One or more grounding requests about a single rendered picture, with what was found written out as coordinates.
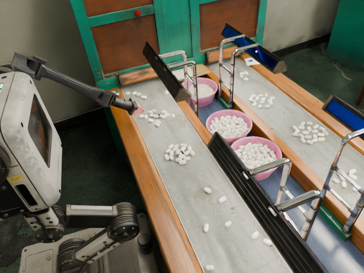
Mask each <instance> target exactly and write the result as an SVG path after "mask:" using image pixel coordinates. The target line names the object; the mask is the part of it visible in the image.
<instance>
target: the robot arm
mask: <svg viewBox="0 0 364 273"><path fill-rule="evenodd" d="M47 62H48V61H47V60H45V59H43V58H41V57H38V56H36V55H33V57H30V56H27V55H23V54H20V53H17V52H15V53H14V56H13V59H12V61H11V64H6V65H2V66H1V67H6V68H9V69H11V70H12V71H14V72H23V73H26V74H28V75H29V76H30V77H31V78H32V80H33V79H35V80H38V81H40V80H41V77H45V78H48V79H51V80H53V81H55V82H58V83H60V84H62V85H65V86H67V87H69V88H72V89H74V90H76V91H78V92H81V93H84V94H86V95H87V96H89V97H90V98H92V99H93V100H96V101H97V102H98V103H99V105H100V106H103V107H110V106H111V105H112V106H114V107H118V108H121V109H124V110H126V111H128V113H129V115H131V116H132V114H137V113H143V112H144V111H145V110H144V109H143V108H142V107H141V106H140V105H139V104H138V103H137V102H136V101H134V102H133V101H132V98H129V100H125V99H122V98H120V97H119V96H118V95H117V94H115V93H114V92H110V91H107V90H103V89H100V88H98V87H92V86H89V85H87V84H85V83H83V82H80V81H78V80H76V79H74V78H71V77H69V76H67V75H64V74H62V73H60V72H57V71H55V70H53V69H51V68H50V67H48V66H47V65H46V64H47ZM41 64H42V66H41ZM40 67H41V69H40ZM39 69H40V72H39ZM38 72H39V74H38ZM100 93H101V95H100ZM99 95H100V98H99ZM138 108H140V109H141V110H137V109H138Z"/></svg>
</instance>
